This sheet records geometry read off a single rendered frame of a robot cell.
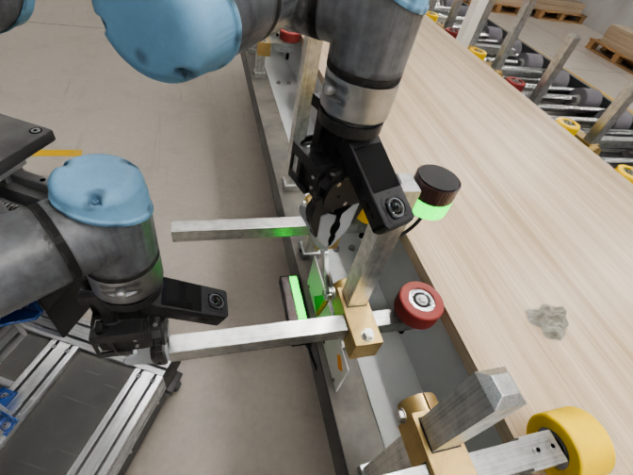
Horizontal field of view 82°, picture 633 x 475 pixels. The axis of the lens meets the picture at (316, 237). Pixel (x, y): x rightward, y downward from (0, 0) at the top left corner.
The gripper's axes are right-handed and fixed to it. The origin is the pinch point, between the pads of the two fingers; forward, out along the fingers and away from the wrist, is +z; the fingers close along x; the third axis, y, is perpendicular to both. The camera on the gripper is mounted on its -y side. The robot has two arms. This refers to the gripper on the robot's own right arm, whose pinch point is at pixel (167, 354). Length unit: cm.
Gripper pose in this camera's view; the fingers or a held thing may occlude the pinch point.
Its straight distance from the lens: 64.2
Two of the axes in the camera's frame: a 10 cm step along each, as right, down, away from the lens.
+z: -1.8, 6.8, 7.1
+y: -9.6, 0.5, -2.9
